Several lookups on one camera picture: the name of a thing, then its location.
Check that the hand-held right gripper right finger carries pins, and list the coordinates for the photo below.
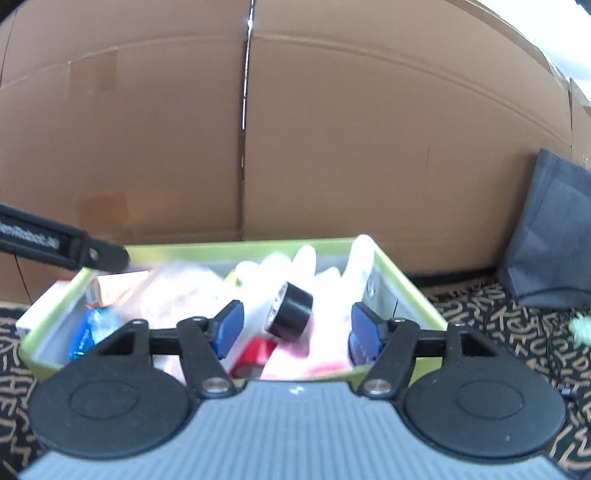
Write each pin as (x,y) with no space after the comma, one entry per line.
(364,330)

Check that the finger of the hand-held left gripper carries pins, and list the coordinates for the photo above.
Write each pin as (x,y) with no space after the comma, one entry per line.
(46,240)

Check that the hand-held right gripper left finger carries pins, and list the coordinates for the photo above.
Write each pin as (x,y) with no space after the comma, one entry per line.
(229,330)

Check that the black cylindrical flashlight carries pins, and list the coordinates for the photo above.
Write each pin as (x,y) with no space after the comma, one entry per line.
(295,309)

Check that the lime green storage box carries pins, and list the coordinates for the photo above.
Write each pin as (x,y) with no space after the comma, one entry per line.
(30,357)

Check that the red object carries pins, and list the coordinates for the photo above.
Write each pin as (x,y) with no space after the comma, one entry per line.
(251,357)

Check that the clear plastic bag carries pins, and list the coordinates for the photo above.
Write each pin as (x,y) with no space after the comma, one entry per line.
(184,290)

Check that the orange and white box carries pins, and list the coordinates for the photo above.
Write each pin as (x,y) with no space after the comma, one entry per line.
(115,288)

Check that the blue packet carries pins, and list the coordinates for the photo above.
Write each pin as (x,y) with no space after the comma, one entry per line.
(90,332)

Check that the black cloth with tan letters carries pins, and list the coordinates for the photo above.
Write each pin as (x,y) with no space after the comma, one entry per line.
(498,332)

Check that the grey fabric bag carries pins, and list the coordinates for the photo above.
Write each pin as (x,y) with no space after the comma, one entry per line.
(549,230)

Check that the pale green object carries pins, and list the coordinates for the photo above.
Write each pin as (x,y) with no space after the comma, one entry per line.
(581,327)

